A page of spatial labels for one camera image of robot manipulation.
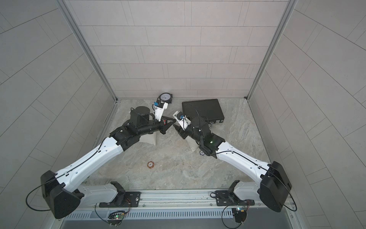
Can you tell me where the cream cloth soil bag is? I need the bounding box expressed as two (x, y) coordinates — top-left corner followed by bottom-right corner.
(186, 136), (199, 152)

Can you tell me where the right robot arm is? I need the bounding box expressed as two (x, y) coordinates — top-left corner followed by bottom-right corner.
(173, 111), (292, 212)

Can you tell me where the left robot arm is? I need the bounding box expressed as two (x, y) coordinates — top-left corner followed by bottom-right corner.
(41, 106), (176, 219)

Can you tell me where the black round gauge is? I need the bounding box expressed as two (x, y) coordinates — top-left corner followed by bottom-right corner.
(159, 93), (173, 104)

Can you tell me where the black hard case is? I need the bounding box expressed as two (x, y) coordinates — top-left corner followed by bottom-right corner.
(182, 99), (225, 124)

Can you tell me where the right circuit board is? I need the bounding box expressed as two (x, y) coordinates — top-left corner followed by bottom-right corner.
(232, 208), (247, 224)

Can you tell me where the circuit board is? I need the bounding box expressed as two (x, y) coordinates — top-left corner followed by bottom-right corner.
(232, 208), (247, 224)
(107, 210), (126, 227)

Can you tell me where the left circuit board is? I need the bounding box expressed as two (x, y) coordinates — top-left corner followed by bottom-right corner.
(107, 210), (126, 227)

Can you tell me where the white vent grille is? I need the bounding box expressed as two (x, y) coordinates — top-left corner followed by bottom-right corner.
(65, 208), (234, 220)

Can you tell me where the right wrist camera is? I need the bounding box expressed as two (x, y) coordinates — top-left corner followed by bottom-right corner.
(173, 111), (191, 130)

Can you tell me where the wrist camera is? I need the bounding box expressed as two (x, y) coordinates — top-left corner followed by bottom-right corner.
(152, 99), (168, 122)
(173, 111), (191, 130)

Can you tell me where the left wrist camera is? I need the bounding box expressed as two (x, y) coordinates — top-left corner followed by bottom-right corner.
(152, 99), (168, 122)

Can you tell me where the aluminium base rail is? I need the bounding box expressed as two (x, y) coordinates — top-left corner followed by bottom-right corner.
(79, 181), (289, 212)

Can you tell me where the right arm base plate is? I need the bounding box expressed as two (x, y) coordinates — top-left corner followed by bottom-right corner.
(210, 190), (255, 207)

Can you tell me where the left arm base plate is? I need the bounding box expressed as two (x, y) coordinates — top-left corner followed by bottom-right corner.
(99, 191), (141, 208)

